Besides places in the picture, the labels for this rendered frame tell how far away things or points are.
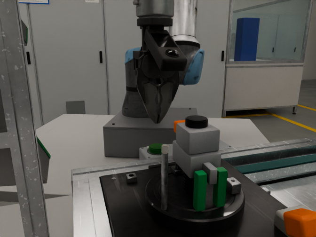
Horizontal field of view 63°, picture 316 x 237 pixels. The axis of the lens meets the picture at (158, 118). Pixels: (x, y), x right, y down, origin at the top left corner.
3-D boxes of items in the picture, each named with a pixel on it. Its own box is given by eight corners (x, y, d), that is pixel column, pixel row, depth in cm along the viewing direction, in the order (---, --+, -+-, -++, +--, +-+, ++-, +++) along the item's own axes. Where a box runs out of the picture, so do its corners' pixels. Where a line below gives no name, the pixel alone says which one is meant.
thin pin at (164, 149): (160, 206, 33) (160, 144, 31) (166, 205, 33) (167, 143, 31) (162, 210, 32) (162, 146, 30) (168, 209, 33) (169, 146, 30)
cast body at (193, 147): (171, 159, 39) (172, 113, 37) (198, 155, 40) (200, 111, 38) (196, 187, 31) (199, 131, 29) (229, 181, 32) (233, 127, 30)
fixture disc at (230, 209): (135, 185, 42) (134, 173, 41) (212, 172, 46) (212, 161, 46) (163, 246, 29) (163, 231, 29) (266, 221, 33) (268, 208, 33)
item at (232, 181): (223, 187, 37) (224, 177, 37) (232, 185, 38) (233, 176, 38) (231, 194, 36) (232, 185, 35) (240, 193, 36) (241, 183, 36)
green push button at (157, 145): (146, 152, 60) (146, 144, 59) (163, 150, 61) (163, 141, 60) (151, 159, 56) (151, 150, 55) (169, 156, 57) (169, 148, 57)
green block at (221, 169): (212, 202, 34) (214, 167, 33) (220, 201, 34) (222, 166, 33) (217, 208, 33) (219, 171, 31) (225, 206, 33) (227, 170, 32)
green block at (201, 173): (192, 206, 33) (193, 170, 32) (201, 204, 33) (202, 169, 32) (196, 212, 32) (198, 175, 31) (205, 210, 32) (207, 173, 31)
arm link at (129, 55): (131, 82, 98) (130, 46, 95) (166, 83, 95) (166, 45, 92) (120, 87, 87) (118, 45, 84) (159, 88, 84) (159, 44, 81)
